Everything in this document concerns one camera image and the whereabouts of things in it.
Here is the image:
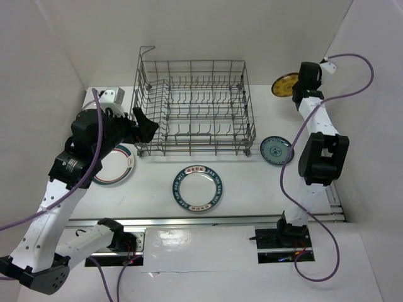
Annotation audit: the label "white cover panel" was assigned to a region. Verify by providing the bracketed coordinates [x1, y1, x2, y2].
[144, 226, 258, 272]

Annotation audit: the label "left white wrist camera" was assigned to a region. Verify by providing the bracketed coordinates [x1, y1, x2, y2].
[98, 87, 125, 108]

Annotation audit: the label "aluminium rail right side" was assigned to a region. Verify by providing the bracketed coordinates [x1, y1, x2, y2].
[326, 185, 346, 222]

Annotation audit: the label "white plate red green rim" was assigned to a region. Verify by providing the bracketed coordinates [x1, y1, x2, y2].
[93, 145, 135, 186]

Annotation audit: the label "yellow patterned small plate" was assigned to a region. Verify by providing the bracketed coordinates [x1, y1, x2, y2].
[271, 72, 298, 98]

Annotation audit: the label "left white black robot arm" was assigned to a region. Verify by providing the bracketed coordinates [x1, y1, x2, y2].
[1, 108, 159, 295]

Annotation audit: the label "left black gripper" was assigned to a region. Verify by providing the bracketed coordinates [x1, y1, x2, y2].
[94, 107, 159, 159]

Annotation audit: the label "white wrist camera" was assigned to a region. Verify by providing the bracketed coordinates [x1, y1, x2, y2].
[319, 57, 337, 74]
[98, 87, 125, 108]

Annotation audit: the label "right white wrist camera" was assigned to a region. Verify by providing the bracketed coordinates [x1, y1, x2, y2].
[319, 57, 337, 74]

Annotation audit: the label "small white plate red characters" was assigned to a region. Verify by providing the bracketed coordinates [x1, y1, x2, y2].
[82, 99, 125, 117]

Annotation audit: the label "grey wire dish rack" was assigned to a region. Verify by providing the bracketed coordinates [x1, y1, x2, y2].
[130, 46, 256, 157]

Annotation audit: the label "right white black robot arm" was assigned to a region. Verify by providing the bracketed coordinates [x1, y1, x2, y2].
[275, 62, 349, 247]

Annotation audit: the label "blue white patterned plate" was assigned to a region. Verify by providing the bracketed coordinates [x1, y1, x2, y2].
[259, 136, 295, 166]

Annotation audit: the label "dark green rimmed plate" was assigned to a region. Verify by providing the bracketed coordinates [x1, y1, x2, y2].
[172, 165, 224, 214]

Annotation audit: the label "aluminium mounting rail front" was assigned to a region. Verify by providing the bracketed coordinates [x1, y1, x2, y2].
[66, 213, 346, 228]

